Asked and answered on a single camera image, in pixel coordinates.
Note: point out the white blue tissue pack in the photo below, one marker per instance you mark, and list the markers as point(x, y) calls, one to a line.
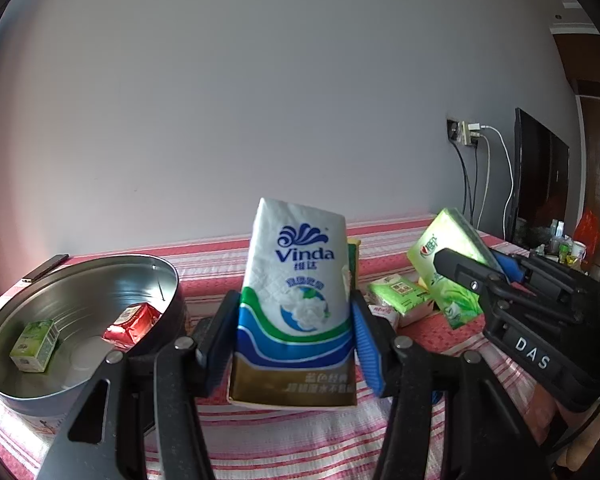
point(295, 280)

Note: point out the white red snack packet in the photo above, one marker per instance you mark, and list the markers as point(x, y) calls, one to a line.
point(382, 314)

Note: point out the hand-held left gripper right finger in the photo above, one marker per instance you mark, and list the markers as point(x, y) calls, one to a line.
point(369, 345)

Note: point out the brown wooden cabinet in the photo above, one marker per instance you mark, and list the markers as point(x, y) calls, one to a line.
point(595, 120)

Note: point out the clear bottle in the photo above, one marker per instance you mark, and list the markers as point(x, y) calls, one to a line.
point(558, 230)

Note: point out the round metal tin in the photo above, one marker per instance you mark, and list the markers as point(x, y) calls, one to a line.
point(80, 290)

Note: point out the white cup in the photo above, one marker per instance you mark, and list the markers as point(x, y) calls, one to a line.
point(578, 250)

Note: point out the yellow green sponge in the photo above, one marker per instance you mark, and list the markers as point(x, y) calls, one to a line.
point(354, 247)

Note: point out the large green tissue pack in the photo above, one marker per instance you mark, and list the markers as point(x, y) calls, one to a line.
point(450, 240)

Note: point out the black wall socket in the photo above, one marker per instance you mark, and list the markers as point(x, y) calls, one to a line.
point(452, 130)

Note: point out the black monitor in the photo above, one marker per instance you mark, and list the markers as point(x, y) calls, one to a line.
point(540, 180)

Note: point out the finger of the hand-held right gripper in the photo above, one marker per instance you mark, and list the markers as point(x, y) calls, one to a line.
point(510, 266)
point(465, 270)

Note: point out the dark smartphone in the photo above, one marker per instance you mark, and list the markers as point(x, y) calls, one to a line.
point(45, 268)

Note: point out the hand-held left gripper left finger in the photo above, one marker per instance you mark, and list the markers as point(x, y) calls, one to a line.
point(219, 350)

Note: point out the red bag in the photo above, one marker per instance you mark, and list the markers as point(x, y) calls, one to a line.
point(589, 230)

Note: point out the small green box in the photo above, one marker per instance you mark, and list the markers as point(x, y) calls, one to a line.
point(32, 347)

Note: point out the small green tissue pack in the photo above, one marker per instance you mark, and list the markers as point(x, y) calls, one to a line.
point(397, 295)

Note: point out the white power adapter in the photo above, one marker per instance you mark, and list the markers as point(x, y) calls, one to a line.
point(470, 132)

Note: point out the red shiny packet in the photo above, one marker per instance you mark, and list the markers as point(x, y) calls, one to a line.
point(132, 324)

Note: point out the red white striped tablecloth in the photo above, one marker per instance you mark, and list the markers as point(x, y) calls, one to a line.
point(290, 440)

